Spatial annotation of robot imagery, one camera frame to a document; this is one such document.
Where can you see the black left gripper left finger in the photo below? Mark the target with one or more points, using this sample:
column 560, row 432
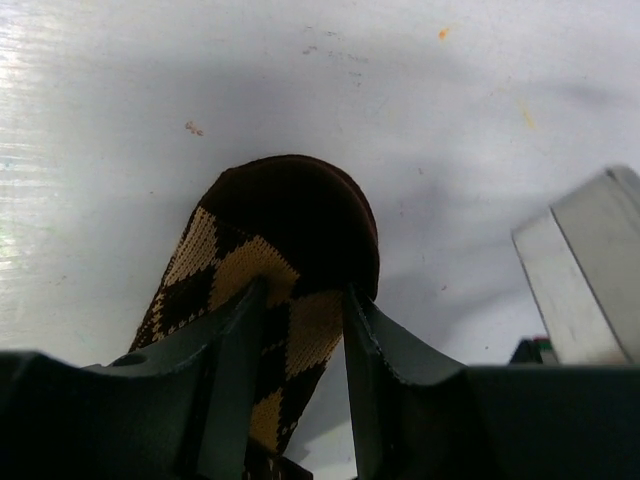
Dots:
column 177, row 409

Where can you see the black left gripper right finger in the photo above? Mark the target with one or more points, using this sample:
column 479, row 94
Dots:
column 418, row 414

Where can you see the brown argyle sock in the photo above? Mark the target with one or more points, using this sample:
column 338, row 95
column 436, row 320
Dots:
column 305, row 226

